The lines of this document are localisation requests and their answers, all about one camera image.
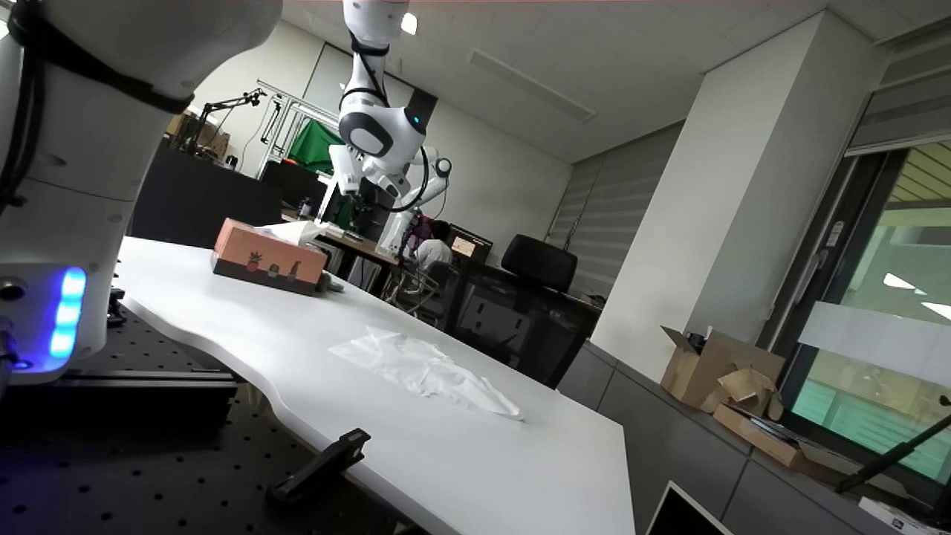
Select black partition panel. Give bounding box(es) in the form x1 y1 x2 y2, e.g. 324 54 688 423
124 136 321 253

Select black office chair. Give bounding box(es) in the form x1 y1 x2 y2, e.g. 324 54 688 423
498 233 583 298

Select grey window counter cabinet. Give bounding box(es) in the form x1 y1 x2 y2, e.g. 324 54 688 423
556 338 951 535

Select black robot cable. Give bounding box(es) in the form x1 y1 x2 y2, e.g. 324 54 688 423
0 0 192 213

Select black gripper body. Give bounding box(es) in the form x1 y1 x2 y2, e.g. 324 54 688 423
338 161 394 216

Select black laptop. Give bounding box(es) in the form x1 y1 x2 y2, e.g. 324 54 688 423
642 478 737 535

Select black table clamp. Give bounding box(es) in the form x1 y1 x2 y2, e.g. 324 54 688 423
266 424 373 506

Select pink cactus print tissue box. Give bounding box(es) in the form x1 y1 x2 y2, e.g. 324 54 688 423
208 216 332 298

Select black camera tripod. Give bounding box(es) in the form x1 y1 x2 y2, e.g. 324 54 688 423
835 409 951 500

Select flat cardboard box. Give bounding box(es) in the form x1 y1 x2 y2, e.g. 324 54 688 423
711 400 809 470

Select clear plastic bag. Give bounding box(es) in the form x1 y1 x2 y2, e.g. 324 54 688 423
327 325 526 424

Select green cloth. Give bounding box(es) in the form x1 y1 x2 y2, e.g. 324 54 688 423
284 115 345 179

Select grey window blinds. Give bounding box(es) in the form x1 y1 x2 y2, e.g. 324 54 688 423
546 121 688 307

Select open cardboard box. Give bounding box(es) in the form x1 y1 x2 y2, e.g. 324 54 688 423
659 325 791 417

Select white tissue sheet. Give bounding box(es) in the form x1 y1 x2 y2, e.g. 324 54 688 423
259 216 332 246

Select black perforated breadboard base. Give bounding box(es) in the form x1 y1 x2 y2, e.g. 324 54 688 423
0 302 425 535

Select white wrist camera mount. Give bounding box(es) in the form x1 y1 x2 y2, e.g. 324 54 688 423
327 143 401 203

